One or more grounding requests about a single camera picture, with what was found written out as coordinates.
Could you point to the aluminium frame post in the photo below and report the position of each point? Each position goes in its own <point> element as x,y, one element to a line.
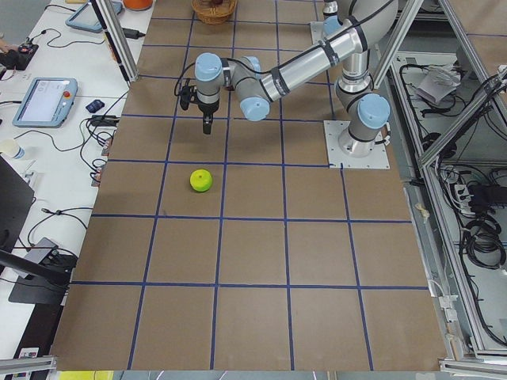
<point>116,39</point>

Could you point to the teach pendant tablet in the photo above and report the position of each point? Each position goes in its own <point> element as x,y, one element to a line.
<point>93,16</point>
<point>47,103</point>

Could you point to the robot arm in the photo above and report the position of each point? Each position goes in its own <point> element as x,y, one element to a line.
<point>350,28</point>

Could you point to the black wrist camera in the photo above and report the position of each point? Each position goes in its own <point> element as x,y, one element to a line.
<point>187,96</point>

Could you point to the paper cup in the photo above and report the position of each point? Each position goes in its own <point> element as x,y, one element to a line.
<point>12,149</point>

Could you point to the black monitor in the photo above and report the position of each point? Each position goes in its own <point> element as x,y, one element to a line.
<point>16,200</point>

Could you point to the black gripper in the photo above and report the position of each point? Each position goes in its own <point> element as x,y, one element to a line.
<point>207,109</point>

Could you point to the wicker basket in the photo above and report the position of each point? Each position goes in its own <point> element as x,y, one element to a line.
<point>214,12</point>

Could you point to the green apple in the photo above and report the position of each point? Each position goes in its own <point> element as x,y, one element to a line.
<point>201,180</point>

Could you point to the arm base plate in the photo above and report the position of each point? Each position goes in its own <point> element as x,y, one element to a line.
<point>345,153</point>
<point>317,31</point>

